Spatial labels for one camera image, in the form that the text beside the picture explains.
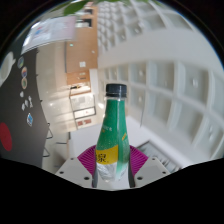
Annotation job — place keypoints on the white wall notice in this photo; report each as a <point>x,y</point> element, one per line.
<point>82,64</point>

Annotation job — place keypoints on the recessed ceiling lights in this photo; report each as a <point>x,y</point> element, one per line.
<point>195,83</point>

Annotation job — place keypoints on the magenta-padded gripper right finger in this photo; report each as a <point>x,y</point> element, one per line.
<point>153,170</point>

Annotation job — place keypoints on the round printed badge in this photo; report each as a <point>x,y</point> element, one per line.
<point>24,71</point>
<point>24,83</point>
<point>20,62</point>

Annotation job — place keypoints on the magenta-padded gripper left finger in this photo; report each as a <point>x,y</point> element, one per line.
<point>71,170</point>

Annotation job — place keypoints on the white dotted cup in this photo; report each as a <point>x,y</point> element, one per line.
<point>6,68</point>

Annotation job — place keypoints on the flat round red coaster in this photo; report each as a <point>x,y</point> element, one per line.
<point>5,136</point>

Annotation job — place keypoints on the green drink bottle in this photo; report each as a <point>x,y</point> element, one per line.
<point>115,133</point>

